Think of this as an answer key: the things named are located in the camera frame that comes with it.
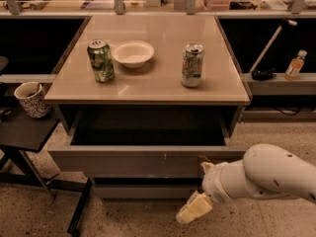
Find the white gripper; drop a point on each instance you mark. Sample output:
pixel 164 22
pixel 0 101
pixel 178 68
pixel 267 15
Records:
pixel 213 183

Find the grey top drawer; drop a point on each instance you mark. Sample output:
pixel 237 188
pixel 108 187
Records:
pixel 144 144

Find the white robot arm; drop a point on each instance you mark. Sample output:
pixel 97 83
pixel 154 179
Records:
pixel 265 172

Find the grey desk cabinet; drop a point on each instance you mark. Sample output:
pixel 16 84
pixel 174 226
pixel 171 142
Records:
pixel 155 86

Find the white green soda can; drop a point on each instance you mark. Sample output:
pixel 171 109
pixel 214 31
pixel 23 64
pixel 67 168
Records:
pixel 193 55

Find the black small object on ledge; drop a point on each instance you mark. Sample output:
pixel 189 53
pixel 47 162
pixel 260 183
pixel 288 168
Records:
pixel 262 75

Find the orange drink bottle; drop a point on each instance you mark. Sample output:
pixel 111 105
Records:
pixel 295 65

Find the dark side table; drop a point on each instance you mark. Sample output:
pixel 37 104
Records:
pixel 20 134

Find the patterned ceramic mug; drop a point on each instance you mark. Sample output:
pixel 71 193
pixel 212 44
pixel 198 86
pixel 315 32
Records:
pixel 31 95

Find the white stick with black tip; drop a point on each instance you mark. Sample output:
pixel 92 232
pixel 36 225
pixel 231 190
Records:
pixel 285 22

